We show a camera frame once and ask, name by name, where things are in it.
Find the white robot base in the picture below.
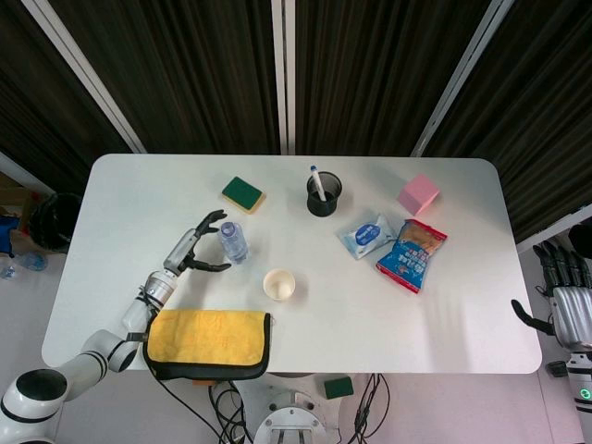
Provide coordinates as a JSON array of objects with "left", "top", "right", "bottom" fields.
[{"left": 230, "top": 372, "right": 352, "bottom": 444}]

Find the white paper cup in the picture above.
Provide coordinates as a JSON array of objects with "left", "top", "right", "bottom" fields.
[{"left": 262, "top": 268, "right": 296, "bottom": 302}]

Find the white partition post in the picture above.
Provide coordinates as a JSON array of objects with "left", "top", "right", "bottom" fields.
[
  {"left": 410, "top": 0, "right": 515, "bottom": 158},
  {"left": 270, "top": 0, "right": 297, "bottom": 156},
  {"left": 20, "top": 0, "right": 148, "bottom": 154}
]

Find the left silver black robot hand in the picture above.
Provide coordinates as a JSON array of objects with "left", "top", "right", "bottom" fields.
[{"left": 161, "top": 209, "right": 232, "bottom": 278}]

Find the green and yellow sponge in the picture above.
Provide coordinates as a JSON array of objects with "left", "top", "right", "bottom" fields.
[{"left": 220, "top": 176, "right": 267, "bottom": 216}]

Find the white blue wet wipes pack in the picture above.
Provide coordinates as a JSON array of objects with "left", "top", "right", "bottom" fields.
[{"left": 336, "top": 213, "right": 397, "bottom": 262}]

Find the dark green sponge block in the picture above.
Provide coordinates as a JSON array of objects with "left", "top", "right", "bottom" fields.
[{"left": 323, "top": 376, "right": 355, "bottom": 401}]

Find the blue snack bag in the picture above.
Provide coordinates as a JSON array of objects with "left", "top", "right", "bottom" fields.
[{"left": 375, "top": 218, "right": 449, "bottom": 296}]

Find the yellow cloth with black edge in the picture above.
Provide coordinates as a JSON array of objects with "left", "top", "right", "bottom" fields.
[{"left": 142, "top": 308, "right": 273, "bottom": 382}]

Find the white marker with blue cap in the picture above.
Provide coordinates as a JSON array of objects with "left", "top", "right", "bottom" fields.
[{"left": 310, "top": 165, "right": 327, "bottom": 203}]

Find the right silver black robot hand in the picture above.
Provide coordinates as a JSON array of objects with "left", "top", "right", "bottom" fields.
[{"left": 510, "top": 239, "right": 592, "bottom": 352}]

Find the pink cube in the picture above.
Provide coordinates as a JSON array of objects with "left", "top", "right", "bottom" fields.
[{"left": 398, "top": 174, "right": 440, "bottom": 217}]

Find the clear plastic water bottle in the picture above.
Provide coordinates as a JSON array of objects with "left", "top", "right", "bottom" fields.
[{"left": 216, "top": 220, "right": 250, "bottom": 265}]

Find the black cable bundle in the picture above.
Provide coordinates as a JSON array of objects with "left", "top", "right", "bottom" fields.
[
  {"left": 352, "top": 372, "right": 392, "bottom": 444},
  {"left": 152, "top": 369, "right": 255, "bottom": 444}
]

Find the black trash bin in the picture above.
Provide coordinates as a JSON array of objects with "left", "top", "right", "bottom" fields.
[{"left": 28, "top": 192, "right": 83, "bottom": 253}]

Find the black mesh pen holder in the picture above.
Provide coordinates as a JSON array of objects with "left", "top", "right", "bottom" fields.
[{"left": 305, "top": 170, "right": 343, "bottom": 217}]

